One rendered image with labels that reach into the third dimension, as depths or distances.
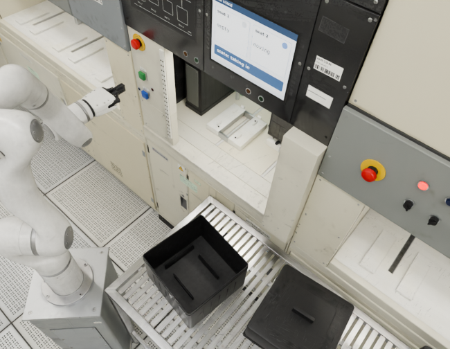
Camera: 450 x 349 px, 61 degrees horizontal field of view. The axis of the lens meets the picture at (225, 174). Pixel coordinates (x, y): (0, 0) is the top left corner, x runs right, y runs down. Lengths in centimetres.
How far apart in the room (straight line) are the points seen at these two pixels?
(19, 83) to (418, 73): 95
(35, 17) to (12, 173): 182
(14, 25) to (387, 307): 250
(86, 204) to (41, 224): 153
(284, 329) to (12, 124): 104
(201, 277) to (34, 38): 176
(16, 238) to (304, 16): 100
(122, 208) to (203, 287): 127
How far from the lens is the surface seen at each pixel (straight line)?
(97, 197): 275
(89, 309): 157
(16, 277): 262
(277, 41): 105
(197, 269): 156
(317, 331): 144
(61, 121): 135
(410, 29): 89
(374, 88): 98
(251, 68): 115
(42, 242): 125
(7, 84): 112
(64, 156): 305
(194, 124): 188
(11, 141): 103
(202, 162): 172
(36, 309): 164
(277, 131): 171
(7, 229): 130
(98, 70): 228
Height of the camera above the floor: 220
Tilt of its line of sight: 53 degrees down
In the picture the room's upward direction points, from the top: 5 degrees clockwise
